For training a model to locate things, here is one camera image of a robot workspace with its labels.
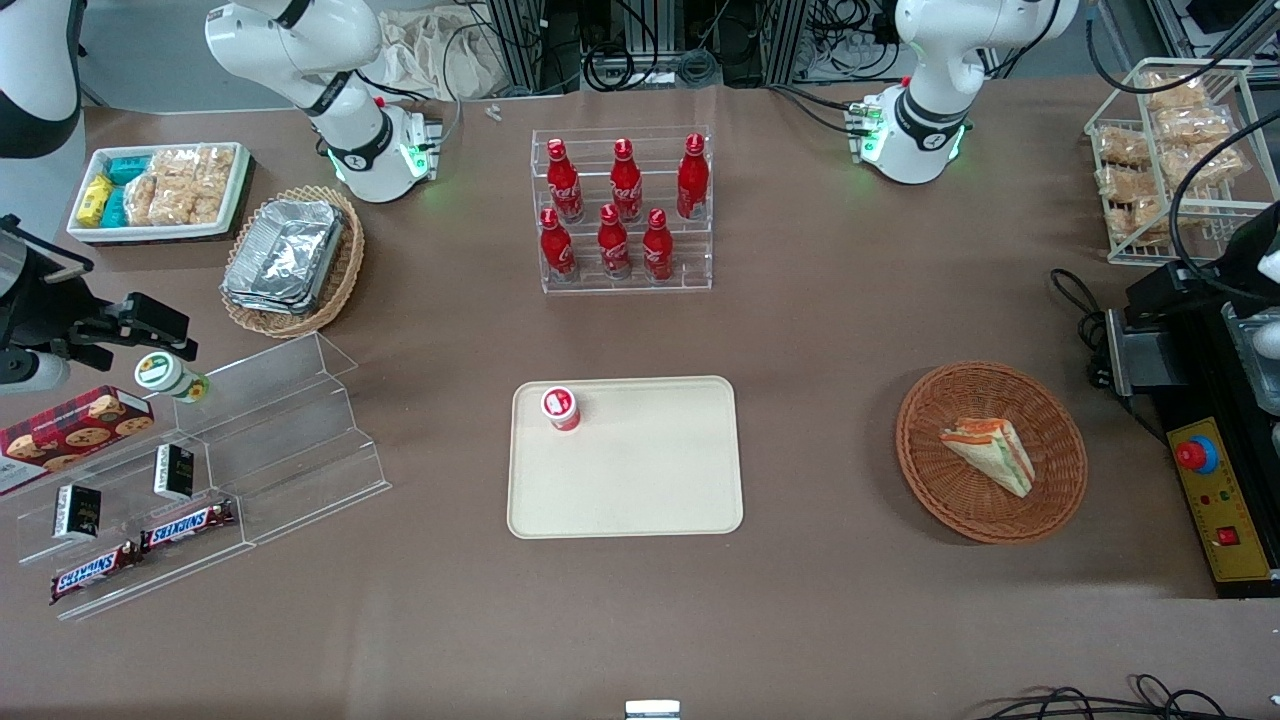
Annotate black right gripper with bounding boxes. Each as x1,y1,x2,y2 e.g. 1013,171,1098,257
0,215,199,364

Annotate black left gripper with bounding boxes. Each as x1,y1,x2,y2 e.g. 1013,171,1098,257
1125,198,1280,334

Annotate triangular sandwich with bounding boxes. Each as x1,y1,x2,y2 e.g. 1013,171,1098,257
939,417,1036,499

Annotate white rectangular tray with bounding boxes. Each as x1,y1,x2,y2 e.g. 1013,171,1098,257
67,142,251,244

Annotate oval light wicker basket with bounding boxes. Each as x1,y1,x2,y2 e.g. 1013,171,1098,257
220,185,366,340

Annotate round brown wicker basket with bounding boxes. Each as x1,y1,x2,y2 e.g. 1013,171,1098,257
895,361,1089,546

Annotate beige plastic tray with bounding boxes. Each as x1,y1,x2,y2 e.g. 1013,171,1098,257
506,376,745,541

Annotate green and white cup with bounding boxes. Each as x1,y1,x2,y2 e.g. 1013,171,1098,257
135,352,211,405

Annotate rice cracker pack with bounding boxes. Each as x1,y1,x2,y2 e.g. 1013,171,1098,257
124,174,163,227
150,150,198,227
1145,72,1208,111
1108,195,1173,247
1099,164,1163,203
1155,107,1233,148
192,146,237,224
1097,127,1153,168
1175,143,1248,188

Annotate metal pan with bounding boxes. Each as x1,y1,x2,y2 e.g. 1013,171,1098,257
1225,305,1280,417

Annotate red plaid cookie box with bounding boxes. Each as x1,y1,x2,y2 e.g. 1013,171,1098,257
0,386,156,498

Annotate small black box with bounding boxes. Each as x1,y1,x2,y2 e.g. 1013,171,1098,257
153,445,196,502
52,484,103,542

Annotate stacked foil trays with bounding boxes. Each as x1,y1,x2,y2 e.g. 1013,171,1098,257
221,198,347,317

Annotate yellow snack packet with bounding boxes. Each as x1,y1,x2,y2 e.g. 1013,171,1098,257
77,175,117,227

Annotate clear acrylic stepped shelf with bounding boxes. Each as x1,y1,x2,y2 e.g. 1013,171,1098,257
170,332,392,547
0,400,253,623

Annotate snickers chocolate bar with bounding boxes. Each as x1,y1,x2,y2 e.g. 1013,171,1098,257
140,500,238,554
50,543,143,605

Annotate black and yellow control box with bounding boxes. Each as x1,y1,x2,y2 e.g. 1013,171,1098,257
1150,290,1280,601

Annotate beige cloth bag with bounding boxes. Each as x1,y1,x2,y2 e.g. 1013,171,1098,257
378,8,503,102

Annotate red cola bottle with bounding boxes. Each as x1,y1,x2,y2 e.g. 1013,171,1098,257
545,138,585,224
676,133,710,221
539,208,578,283
597,204,633,281
642,208,675,282
610,139,644,223

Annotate red cup with white lid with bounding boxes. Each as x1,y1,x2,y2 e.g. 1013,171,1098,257
541,386,583,432

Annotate clear acrylic bottle rack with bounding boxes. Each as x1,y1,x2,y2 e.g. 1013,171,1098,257
530,126,714,295

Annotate white wire rack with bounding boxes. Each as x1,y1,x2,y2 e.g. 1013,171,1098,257
1085,58,1280,267

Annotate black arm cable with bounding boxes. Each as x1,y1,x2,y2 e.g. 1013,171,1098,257
1167,118,1280,296
1085,0,1256,97

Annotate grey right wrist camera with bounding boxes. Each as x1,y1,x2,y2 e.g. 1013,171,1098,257
0,350,72,393

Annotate thin grey base cable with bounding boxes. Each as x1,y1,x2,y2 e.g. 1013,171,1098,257
355,68,463,153

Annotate black cable bundle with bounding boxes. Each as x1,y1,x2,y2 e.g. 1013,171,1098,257
975,673,1280,720

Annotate black base cable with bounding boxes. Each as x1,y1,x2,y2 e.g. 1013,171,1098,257
768,84,873,137

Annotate aluminium frame post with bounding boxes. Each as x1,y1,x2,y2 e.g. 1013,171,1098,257
486,0,549,97

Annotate black cable coil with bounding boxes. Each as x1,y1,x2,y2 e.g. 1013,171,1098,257
583,38,661,93

